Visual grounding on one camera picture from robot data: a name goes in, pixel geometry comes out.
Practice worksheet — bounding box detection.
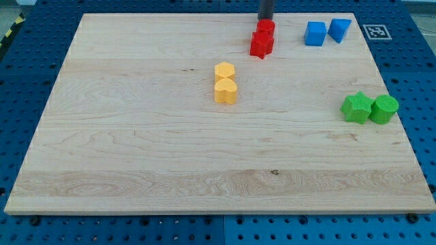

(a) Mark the yellow black hazard tape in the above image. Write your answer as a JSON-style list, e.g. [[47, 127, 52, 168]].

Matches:
[[1, 12, 26, 48]]

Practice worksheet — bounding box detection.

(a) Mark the blue cube block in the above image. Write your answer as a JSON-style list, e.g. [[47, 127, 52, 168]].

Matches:
[[305, 21, 326, 46]]

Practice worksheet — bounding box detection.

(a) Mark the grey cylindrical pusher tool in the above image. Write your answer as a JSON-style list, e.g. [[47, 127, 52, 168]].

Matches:
[[258, 0, 275, 20]]

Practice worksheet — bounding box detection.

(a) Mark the yellow hexagon block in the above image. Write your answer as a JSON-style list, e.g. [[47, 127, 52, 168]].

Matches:
[[214, 62, 235, 82]]

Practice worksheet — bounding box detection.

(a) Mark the red star block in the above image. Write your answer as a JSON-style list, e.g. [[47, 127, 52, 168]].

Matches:
[[249, 32, 274, 59]]

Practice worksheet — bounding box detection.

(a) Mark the yellow heart block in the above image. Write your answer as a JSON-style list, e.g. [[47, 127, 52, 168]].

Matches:
[[214, 78, 238, 104]]

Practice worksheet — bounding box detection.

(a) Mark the blue triangle block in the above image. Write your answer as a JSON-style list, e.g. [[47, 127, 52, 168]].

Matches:
[[328, 18, 352, 44]]

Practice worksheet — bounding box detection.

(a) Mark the white fiducial marker tag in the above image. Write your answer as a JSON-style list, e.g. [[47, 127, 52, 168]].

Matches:
[[363, 24, 392, 40]]

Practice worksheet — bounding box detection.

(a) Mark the red cylinder block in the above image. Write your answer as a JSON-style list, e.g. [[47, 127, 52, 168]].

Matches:
[[256, 19, 275, 37]]

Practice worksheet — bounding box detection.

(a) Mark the green star block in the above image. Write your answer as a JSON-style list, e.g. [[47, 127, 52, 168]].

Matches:
[[341, 91, 375, 125]]

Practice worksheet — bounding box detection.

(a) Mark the green cylinder block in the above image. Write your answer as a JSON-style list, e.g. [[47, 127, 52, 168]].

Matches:
[[369, 95, 399, 125]]

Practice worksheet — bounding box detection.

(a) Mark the wooden board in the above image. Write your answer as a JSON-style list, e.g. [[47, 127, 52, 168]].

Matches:
[[5, 13, 435, 215]]

